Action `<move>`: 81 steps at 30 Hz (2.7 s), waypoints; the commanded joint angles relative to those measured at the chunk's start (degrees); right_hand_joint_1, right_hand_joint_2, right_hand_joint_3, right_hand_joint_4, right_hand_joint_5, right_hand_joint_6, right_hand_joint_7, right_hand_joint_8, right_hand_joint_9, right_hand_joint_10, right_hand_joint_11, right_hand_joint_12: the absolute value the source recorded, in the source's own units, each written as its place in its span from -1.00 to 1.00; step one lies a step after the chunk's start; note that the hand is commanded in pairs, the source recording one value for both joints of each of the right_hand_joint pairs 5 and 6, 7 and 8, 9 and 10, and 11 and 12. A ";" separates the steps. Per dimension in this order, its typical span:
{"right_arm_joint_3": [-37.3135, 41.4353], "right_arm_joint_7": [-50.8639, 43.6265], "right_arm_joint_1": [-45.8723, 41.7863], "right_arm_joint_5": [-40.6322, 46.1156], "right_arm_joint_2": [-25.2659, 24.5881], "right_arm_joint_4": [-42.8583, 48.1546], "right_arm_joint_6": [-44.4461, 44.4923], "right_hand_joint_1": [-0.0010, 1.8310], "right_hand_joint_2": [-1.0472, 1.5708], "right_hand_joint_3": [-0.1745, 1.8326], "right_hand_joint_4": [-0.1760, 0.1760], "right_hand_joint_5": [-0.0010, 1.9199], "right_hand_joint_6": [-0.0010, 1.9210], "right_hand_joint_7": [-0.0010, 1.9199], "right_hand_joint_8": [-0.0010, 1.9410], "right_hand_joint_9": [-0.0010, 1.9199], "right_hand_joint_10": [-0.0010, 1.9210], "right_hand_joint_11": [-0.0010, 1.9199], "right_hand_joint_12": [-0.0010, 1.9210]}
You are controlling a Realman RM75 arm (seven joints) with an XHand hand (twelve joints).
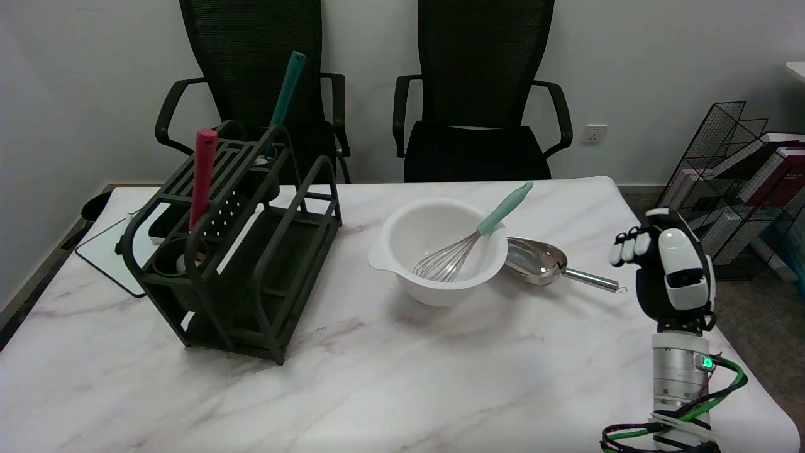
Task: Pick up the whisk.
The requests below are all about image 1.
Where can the maroon hardcover book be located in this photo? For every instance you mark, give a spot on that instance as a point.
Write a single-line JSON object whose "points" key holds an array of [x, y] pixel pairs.
{"points": [[786, 176]]}

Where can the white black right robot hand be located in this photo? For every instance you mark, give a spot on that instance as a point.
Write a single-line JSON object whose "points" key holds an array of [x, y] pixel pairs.
{"points": [[676, 277]]}

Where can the black mesh office chair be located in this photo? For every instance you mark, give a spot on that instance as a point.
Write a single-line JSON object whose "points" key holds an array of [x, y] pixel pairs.
{"points": [[484, 63], [251, 50]]}

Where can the white wall socket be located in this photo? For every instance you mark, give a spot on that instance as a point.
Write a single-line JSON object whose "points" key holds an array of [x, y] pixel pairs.
{"points": [[594, 133]]}

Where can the stainless steel scoop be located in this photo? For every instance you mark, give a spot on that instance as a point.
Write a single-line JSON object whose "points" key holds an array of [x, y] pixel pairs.
{"points": [[534, 258]]}

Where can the black waste bin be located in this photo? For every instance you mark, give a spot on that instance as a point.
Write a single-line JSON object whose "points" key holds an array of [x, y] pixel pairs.
{"points": [[95, 206]]}

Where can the white mixing bowl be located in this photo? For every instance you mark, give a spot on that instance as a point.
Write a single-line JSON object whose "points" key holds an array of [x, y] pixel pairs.
{"points": [[409, 233]]}

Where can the white paperback book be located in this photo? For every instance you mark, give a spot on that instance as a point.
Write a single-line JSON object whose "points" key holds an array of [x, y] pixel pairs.
{"points": [[723, 233]]}

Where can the dark green utensil rack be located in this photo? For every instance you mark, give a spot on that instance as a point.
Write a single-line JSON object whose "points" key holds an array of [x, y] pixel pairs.
{"points": [[277, 264]]}

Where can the white board with black edge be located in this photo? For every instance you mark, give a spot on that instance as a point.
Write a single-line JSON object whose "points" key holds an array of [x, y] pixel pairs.
{"points": [[107, 251]]}

